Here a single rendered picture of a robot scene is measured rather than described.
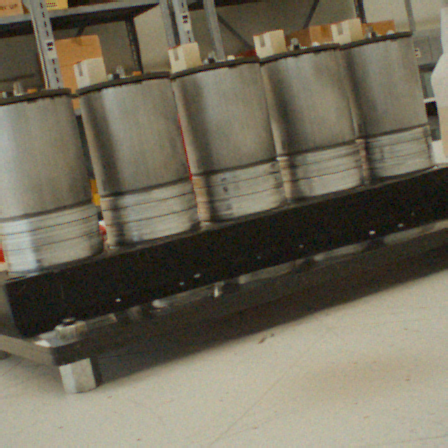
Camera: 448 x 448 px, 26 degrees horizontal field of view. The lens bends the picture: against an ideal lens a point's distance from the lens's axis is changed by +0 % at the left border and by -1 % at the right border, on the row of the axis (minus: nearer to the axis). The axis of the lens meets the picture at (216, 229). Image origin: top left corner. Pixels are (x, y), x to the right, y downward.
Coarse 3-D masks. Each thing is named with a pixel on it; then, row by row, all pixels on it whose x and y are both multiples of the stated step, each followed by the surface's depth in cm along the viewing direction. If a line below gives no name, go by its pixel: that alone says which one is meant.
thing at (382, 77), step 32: (352, 64) 28; (384, 64) 28; (416, 64) 29; (352, 96) 28; (384, 96) 28; (416, 96) 28; (384, 128) 28; (416, 128) 28; (384, 160) 28; (416, 160) 28
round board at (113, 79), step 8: (144, 72) 25; (152, 72) 24; (160, 72) 24; (168, 72) 25; (112, 80) 24; (120, 80) 24; (128, 80) 24; (136, 80) 24; (80, 88) 24; (88, 88) 24; (96, 88) 24
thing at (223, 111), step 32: (256, 64) 26; (192, 96) 25; (224, 96) 25; (256, 96) 26; (192, 128) 26; (224, 128) 25; (256, 128) 26; (192, 160) 26; (224, 160) 25; (256, 160) 25; (224, 192) 25; (256, 192) 25
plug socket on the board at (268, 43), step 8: (272, 32) 27; (280, 32) 27; (256, 40) 27; (264, 40) 27; (272, 40) 27; (280, 40) 27; (256, 48) 27; (264, 48) 27; (272, 48) 27; (280, 48) 27; (264, 56) 27
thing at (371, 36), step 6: (366, 36) 28; (372, 36) 28; (378, 36) 28; (384, 36) 28; (390, 36) 28; (396, 36) 28; (354, 42) 28; (360, 42) 28; (366, 42) 28; (342, 48) 28
